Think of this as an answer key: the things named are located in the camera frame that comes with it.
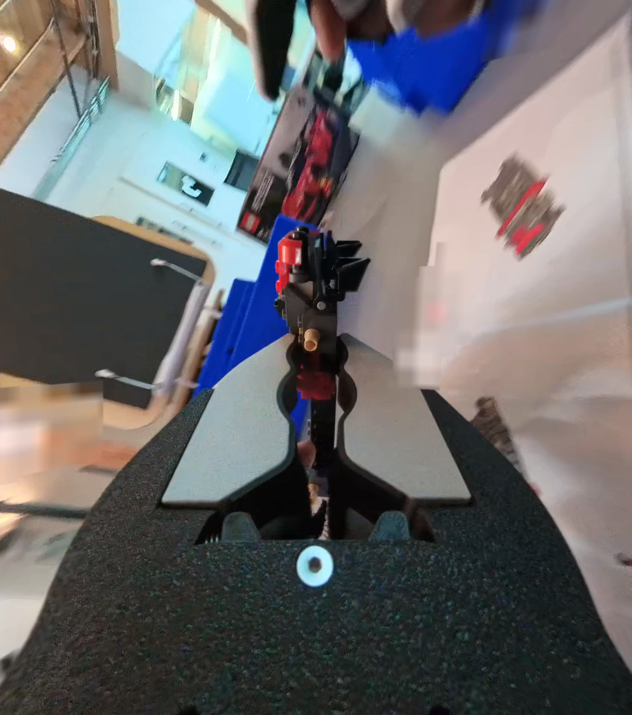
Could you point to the white instruction booklet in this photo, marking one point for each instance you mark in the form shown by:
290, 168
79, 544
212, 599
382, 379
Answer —
573, 335

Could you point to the blue plastic bin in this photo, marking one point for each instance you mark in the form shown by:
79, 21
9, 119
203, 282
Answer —
254, 313
427, 72

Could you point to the black felt panel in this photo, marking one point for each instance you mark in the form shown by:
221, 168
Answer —
42, 279

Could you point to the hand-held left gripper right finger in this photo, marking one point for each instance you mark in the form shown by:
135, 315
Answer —
405, 441

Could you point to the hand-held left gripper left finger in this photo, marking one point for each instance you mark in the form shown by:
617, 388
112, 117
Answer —
232, 441

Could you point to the black lego set box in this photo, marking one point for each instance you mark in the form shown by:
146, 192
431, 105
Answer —
304, 167

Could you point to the light wood rounded frame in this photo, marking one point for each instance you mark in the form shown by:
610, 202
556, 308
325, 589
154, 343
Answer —
126, 419

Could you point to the silver panel rail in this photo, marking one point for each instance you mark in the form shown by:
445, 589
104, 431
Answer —
182, 335

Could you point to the ceiling spot light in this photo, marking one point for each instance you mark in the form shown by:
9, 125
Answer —
8, 43

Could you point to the person's right hand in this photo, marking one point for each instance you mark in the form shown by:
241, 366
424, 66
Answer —
330, 28

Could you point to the dark wall sign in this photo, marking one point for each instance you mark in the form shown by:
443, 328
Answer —
187, 184

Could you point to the person's left hand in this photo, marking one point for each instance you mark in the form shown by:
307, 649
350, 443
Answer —
307, 455

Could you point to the black red lego car model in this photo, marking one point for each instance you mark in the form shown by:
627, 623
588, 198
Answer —
316, 296

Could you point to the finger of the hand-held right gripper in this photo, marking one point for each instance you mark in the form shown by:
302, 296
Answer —
433, 14
271, 44

